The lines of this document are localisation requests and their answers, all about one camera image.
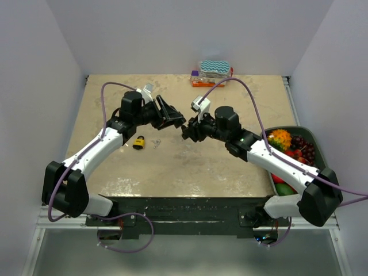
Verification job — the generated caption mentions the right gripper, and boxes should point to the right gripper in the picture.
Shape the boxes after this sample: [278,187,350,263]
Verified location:
[183,110,229,143]

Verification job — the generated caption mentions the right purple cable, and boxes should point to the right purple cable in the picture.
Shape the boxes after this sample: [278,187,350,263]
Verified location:
[201,77,368,247]

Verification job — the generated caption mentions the green mango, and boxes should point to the green mango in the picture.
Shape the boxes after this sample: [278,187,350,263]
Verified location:
[275,183,297,196]

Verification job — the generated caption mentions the red apple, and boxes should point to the red apple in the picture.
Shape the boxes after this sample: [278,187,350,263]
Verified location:
[271,174,285,184]

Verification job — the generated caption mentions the orange box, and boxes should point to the orange box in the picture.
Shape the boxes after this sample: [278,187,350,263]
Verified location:
[190,70,227,87]

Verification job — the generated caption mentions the silver yellow padlock keys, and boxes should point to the silver yellow padlock keys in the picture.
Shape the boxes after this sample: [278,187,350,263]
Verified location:
[151,139,161,149]

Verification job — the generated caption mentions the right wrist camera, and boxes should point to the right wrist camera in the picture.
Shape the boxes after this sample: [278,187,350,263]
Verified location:
[191,95,210,122]

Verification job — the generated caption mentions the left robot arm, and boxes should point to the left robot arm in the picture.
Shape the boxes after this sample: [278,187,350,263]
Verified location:
[41,91,186,225]

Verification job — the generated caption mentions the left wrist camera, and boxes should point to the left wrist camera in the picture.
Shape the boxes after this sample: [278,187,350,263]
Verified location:
[136,83,154,104]

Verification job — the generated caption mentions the orange spiky fruit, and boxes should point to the orange spiky fruit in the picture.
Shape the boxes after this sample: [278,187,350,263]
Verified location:
[267,129,292,152]

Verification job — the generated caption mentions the aluminium rail frame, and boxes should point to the aluminium rail frame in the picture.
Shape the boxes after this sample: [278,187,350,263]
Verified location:
[22,74,351,275]

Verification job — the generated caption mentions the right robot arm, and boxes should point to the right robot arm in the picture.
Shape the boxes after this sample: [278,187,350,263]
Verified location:
[181,106,343,227]

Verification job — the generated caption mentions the grey fruit tray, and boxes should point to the grey fruit tray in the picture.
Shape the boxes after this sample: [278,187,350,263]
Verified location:
[253,126,342,202]

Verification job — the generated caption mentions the yellow padlock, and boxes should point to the yellow padlock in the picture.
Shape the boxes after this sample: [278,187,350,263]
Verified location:
[132,135,145,150]

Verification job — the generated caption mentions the dark grapes bunch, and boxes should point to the dark grapes bunch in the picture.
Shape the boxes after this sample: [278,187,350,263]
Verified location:
[290,135,316,166]

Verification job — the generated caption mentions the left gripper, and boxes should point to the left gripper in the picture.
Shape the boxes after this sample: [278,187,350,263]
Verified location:
[134,95,183,131]

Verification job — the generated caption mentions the blue zigzag sponge pack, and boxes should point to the blue zigzag sponge pack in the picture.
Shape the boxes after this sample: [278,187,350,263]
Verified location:
[199,60,233,78]

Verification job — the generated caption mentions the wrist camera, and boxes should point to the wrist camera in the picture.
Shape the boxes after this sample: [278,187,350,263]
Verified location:
[191,95,210,122]
[136,83,154,104]

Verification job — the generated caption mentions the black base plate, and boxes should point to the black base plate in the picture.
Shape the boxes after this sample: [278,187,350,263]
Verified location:
[86,197,289,239]

